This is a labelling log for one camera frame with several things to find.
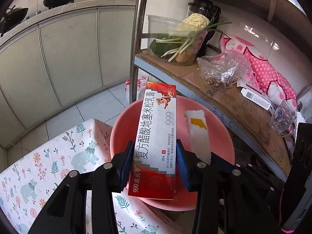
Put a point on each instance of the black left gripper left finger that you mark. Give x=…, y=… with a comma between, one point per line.
x=111, y=177

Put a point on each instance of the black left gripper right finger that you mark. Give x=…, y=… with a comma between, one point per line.
x=197, y=176

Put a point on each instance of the red white medicine box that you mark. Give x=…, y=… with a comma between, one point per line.
x=153, y=169

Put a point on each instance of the white foam block yellow sticker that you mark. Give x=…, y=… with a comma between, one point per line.
x=198, y=134

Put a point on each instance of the grey kitchen cabinets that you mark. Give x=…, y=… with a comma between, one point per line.
x=59, y=57

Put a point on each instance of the floral bear tablecloth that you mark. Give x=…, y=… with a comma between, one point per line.
x=28, y=183

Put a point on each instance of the metal storage shelf rack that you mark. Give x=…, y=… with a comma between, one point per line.
x=279, y=29

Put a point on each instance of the clear glass mug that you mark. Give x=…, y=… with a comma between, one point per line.
x=283, y=118

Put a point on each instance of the white barcode box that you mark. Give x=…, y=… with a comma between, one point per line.
x=256, y=98

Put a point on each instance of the crumpled clear plastic bag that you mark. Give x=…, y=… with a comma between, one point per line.
x=224, y=69

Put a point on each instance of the pink polka dot cloth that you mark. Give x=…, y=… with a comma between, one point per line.
x=263, y=75

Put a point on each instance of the green scallions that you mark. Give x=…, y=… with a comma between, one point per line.
x=181, y=46

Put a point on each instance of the clear plastic vegetable container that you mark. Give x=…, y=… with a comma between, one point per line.
x=159, y=25

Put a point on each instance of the white cauliflower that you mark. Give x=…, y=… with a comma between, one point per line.
x=194, y=22

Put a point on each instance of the black wok with lid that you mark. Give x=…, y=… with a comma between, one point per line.
x=12, y=18

